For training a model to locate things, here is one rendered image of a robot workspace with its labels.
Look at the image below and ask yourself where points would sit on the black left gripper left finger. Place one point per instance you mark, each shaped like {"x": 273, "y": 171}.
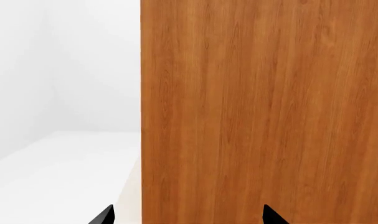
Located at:
{"x": 105, "y": 217}

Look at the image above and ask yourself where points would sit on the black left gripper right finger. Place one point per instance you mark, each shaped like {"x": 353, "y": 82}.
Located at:
{"x": 272, "y": 217}

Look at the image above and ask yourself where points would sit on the brown wooden cabinet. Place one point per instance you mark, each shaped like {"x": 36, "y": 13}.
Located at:
{"x": 263, "y": 105}

